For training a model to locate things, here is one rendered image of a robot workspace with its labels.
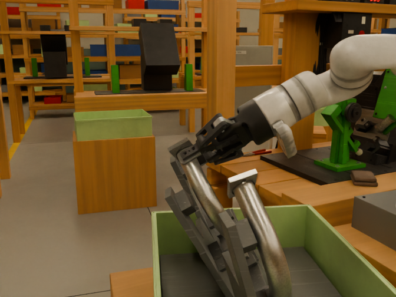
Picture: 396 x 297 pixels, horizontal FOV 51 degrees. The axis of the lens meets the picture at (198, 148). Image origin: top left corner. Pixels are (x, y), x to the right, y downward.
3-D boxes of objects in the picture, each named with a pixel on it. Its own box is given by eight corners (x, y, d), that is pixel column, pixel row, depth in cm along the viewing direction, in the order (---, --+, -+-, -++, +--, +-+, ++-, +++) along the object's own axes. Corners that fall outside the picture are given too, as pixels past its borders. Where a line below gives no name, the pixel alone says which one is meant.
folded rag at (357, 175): (349, 177, 152) (350, 168, 151) (373, 178, 150) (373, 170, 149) (353, 185, 142) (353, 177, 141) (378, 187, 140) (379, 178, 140)
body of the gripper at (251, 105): (260, 111, 77) (216, 137, 78) (251, 87, 70) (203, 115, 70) (280, 142, 73) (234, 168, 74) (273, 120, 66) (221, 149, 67)
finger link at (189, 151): (207, 140, 71) (181, 155, 72) (202, 132, 69) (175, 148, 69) (210, 147, 71) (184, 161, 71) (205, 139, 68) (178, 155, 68)
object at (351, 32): (369, 48, 187) (373, 13, 183) (341, 48, 179) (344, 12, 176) (349, 48, 197) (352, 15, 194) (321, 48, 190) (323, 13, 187)
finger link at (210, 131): (222, 112, 68) (201, 136, 71) (214, 111, 66) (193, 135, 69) (229, 125, 66) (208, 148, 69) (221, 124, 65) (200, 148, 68)
